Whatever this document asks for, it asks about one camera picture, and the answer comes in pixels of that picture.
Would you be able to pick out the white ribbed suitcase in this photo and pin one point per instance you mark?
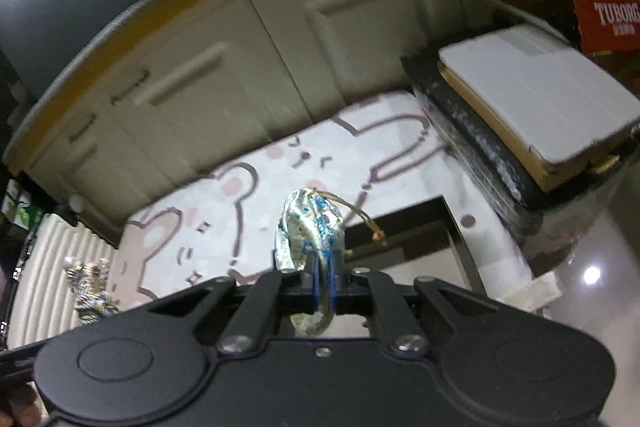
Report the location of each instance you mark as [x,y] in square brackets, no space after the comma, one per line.
[50,282]

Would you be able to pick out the bear printed blanket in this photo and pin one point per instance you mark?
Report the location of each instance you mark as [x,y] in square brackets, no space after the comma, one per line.
[280,187]

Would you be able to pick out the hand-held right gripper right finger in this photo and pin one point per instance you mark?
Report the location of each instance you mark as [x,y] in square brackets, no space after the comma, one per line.
[333,282]

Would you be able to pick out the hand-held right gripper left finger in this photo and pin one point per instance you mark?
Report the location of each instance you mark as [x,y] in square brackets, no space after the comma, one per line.
[312,279]

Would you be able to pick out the white tablet case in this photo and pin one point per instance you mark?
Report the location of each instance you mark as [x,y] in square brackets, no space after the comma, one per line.
[540,87]

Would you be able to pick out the green and white box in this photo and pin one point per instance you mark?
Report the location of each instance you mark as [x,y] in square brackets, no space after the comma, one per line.
[22,209]

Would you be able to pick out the red carton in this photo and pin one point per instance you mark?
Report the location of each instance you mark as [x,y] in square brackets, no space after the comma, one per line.
[607,22]

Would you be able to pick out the white plastic bag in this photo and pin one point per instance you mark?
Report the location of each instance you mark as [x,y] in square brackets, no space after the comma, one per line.
[530,292]

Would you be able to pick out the grey countertop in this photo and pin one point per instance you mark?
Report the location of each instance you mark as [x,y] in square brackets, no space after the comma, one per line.
[150,7]

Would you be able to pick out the black plastic-wrapped storage bin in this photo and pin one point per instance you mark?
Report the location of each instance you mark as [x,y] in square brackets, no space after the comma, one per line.
[480,127]

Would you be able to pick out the silver tinsel bundle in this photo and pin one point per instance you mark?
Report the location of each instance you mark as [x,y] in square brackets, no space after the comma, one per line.
[90,289]

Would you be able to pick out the black box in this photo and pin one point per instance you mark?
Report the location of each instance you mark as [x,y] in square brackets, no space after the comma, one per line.
[400,237]

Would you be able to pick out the cream cabinet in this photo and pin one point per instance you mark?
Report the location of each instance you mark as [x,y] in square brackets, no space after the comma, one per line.
[250,72]

